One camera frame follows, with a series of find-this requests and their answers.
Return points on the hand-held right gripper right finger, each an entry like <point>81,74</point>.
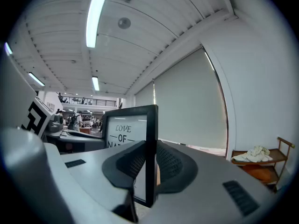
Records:
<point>198,190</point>

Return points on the wide grey roller blind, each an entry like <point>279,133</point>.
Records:
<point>191,101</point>

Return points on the black framed nature picture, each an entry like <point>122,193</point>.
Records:
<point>126,125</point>

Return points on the narrow grey roller blind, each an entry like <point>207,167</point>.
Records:
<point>144,97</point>

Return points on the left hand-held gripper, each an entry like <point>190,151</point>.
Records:
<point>35,118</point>

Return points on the grey gripper-mounted camera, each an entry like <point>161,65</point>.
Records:
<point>56,122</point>

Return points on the crumpled white cloth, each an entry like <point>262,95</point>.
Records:
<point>254,154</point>

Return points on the wooden shelf trolley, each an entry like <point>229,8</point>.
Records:
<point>278,153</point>

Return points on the black mezzanine railing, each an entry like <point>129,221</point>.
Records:
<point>98,101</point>

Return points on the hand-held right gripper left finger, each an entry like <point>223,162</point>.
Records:
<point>93,183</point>

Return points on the white ceiling tube light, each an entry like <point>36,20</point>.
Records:
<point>95,15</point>
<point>95,83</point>
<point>36,79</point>
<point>8,48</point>

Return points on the round grey ceiling fixture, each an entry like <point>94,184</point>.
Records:
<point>124,23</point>

